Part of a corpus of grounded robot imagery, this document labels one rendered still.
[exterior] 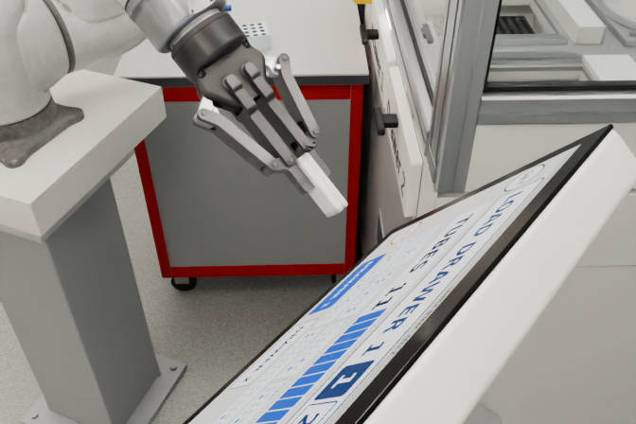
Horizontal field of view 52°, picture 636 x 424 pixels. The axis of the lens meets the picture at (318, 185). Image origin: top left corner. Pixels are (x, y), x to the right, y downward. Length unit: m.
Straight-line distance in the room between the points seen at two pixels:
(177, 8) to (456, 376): 0.44
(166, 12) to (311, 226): 1.20
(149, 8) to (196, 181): 1.07
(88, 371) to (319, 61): 0.86
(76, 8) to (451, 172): 0.68
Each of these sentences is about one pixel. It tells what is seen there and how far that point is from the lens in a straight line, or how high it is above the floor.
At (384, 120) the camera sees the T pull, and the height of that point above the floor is 0.91.
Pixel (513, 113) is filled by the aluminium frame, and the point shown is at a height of 1.07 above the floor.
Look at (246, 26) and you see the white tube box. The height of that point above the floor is 0.80.
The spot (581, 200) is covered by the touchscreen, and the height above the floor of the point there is 1.19.
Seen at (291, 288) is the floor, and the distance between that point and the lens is 2.02.
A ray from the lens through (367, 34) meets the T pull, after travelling 1.34.
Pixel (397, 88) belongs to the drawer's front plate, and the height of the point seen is 0.93.
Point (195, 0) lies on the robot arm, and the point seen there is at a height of 1.24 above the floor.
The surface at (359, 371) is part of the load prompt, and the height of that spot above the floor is 1.16.
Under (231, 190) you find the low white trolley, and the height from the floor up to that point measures 0.41.
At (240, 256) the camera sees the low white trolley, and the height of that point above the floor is 0.17.
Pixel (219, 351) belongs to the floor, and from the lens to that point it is 1.89.
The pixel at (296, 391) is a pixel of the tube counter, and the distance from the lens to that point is 0.46.
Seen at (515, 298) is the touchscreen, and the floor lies 1.18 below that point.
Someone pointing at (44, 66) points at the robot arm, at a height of 0.97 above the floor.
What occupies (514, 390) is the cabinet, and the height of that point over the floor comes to 0.49.
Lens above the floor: 1.50
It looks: 39 degrees down
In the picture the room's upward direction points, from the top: straight up
